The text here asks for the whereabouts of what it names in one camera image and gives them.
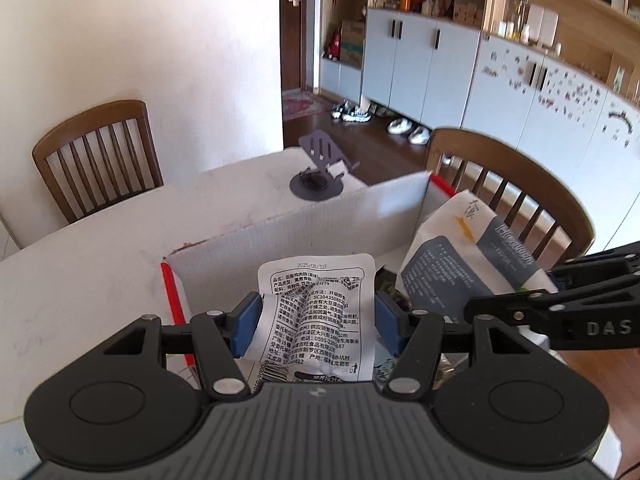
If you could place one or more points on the wooden chair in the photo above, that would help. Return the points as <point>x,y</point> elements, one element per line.
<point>95,120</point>
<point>510,155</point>

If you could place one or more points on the grey phone stand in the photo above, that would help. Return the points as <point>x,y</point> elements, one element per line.
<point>317,185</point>

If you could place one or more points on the brown door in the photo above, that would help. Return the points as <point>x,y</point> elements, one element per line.
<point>297,25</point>

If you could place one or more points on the red cardboard box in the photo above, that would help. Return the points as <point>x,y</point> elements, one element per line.
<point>325,230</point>

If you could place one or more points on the black white sneakers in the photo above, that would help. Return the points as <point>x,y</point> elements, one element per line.
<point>352,111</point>

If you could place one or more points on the white blue patterned desktop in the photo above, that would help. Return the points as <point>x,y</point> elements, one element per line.
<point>100,285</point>

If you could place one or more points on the white wooden wall cabinet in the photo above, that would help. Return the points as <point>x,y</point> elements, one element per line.
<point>415,60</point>

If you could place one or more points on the white printed sachet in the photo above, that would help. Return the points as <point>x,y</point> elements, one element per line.
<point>320,280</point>

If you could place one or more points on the grey white tissue pack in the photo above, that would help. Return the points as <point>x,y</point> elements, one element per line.
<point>465,260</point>

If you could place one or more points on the white shoe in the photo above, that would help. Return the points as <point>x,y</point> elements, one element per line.
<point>419,136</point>
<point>400,126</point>

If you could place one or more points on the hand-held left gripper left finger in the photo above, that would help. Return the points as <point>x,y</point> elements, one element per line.
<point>246,325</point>

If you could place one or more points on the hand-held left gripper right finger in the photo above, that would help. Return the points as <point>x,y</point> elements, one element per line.
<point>387,327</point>

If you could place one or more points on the patterned floor rug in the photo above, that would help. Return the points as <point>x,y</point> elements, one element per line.
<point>305,105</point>

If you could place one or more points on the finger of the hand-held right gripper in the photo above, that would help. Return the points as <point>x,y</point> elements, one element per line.
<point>600,260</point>
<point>500,305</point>

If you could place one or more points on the brown cardboard carton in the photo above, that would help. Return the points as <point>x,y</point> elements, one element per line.
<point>352,42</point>

